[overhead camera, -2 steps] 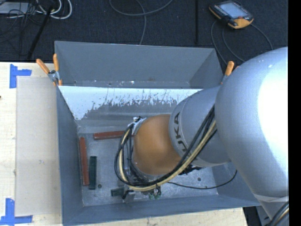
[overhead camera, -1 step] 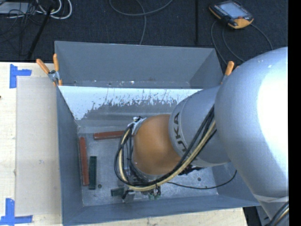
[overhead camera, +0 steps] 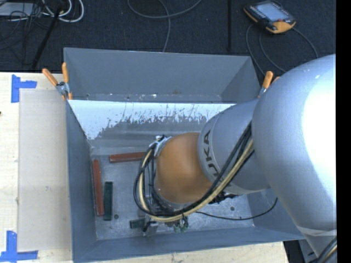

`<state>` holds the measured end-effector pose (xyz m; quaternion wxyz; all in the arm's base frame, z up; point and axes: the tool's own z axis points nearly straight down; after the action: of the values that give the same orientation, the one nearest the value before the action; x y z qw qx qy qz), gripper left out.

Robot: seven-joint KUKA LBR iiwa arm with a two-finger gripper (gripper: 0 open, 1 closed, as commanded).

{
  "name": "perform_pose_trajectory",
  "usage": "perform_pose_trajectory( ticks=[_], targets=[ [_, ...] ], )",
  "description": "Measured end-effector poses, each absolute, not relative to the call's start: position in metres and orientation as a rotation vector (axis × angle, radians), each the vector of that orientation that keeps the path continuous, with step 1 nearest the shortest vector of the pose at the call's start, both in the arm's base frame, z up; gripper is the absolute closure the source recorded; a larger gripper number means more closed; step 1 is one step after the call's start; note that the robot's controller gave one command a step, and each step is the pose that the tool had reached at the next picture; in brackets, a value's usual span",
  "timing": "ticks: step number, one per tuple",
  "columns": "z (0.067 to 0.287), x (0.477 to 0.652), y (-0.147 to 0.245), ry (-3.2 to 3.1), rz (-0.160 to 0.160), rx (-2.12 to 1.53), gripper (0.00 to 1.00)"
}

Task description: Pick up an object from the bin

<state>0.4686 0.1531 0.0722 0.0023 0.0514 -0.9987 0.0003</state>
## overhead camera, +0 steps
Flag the grey metal bin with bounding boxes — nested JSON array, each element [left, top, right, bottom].
[[63, 47, 305, 263]]

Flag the dark green flat block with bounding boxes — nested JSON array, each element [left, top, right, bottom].
[[103, 181, 114, 221], [129, 218, 146, 230]]

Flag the red-brown flat block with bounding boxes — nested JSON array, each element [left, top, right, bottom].
[[91, 158, 105, 217], [109, 151, 146, 164]]

